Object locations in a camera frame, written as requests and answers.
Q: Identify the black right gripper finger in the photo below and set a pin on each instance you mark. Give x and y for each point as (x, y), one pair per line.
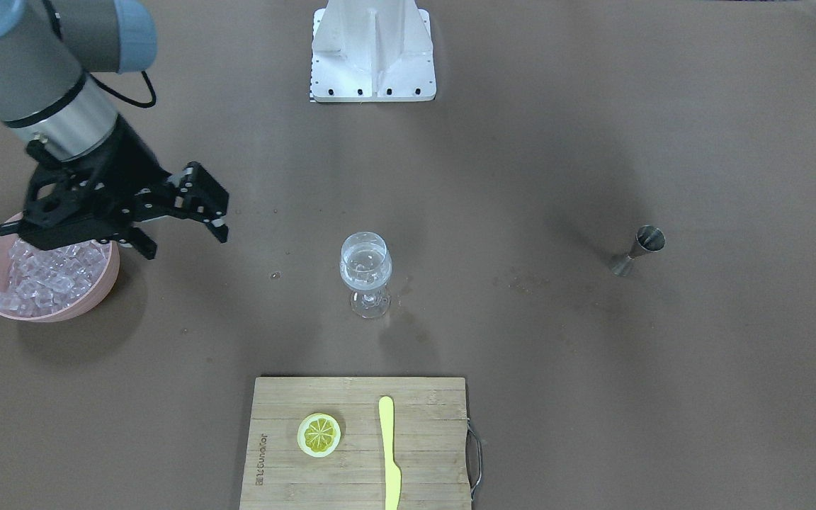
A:
(134, 238)
(191, 194)

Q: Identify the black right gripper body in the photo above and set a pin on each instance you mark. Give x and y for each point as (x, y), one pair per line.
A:
(133, 159)

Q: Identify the single clear ice cube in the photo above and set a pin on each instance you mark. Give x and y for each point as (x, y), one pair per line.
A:
(364, 269)

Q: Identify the steel double jigger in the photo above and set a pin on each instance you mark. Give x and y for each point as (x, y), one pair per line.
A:
(648, 239)

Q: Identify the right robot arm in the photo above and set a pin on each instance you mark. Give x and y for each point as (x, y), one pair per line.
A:
(50, 53)

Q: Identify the clear ice cubes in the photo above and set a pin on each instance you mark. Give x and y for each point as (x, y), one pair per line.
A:
(40, 283)

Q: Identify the clear wine glass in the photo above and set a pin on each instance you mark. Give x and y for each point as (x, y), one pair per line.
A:
(368, 299)

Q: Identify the pink bowl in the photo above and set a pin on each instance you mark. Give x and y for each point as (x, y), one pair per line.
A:
(100, 290)

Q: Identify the yellow lemon half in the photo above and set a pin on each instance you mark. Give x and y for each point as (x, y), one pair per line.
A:
(318, 435)

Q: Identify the bamboo cutting board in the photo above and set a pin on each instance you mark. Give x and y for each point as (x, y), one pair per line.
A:
(431, 433)

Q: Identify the yellow plastic knife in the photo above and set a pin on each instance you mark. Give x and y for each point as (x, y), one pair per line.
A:
(391, 472)

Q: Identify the brown table mat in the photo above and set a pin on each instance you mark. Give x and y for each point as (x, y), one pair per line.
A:
(558, 130)

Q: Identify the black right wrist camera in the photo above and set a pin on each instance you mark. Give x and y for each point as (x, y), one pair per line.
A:
(63, 203)

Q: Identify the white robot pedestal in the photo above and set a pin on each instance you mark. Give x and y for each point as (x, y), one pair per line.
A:
(365, 51)

